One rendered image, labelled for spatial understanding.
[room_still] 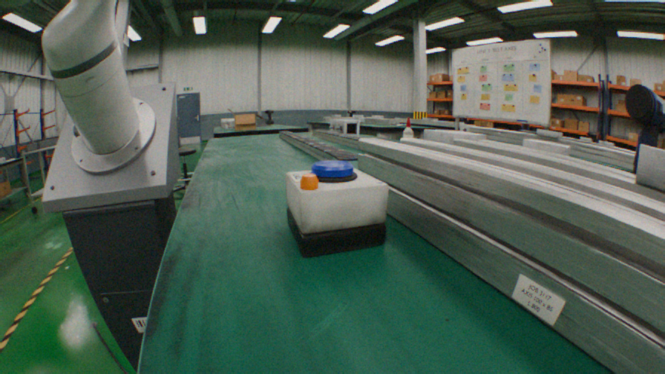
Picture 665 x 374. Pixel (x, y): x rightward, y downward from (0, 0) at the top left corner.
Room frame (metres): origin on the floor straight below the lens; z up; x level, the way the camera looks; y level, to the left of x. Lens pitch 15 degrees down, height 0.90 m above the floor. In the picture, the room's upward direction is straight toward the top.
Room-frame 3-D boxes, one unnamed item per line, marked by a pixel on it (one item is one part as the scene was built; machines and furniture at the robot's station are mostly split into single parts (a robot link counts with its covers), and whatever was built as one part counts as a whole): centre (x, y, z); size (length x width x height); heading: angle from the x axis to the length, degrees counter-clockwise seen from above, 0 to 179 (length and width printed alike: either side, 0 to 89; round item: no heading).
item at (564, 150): (0.43, -0.44, 0.83); 0.11 x 0.10 x 0.10; 126
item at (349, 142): (1.11, -0.05, 0.79); 0.96 x 0.04 x 0.03; 19
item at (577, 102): (6.76, -8.00, 1.58); 2.83 x 0.98 x 3.15; 24
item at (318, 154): (1.05, 0.13, 0.79); 0.96 x 0.04 x 0.03; 19
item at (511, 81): (2.95, -2.08, 0.97); 1.50 x 0.50 x 1.95; 24
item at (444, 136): (0.50, -0.24, 0.83); 0.12 x 0.09 x 0.10; 109
